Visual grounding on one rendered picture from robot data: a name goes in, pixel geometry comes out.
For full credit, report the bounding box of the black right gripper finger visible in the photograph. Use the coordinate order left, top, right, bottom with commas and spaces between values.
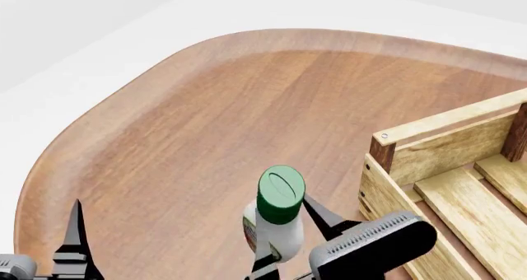
301, 194, 364, 241
245, 228, 285, 280

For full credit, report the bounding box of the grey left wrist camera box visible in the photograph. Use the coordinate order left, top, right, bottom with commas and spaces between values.
0, 253, 38, 280

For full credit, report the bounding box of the white salad dressing bottle green cap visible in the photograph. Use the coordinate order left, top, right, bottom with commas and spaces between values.
241, 164, 307, 264

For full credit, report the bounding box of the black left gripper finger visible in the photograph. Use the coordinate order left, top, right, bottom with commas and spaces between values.
51, 198, 88, 277
77, 198, 105, 280

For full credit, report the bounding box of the light wooden slatted crate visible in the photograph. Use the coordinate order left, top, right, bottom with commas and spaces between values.
358, 87, 527, 280

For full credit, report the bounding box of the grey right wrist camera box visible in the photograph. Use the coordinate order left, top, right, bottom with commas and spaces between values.
308, 211, 438, 280

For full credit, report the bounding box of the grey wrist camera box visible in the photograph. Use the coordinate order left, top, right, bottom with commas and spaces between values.
0, 253, 38, 280
308, 211, 438, 280

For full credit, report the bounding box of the large brown wooden tray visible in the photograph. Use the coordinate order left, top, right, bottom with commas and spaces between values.
13, 28, 527, 280

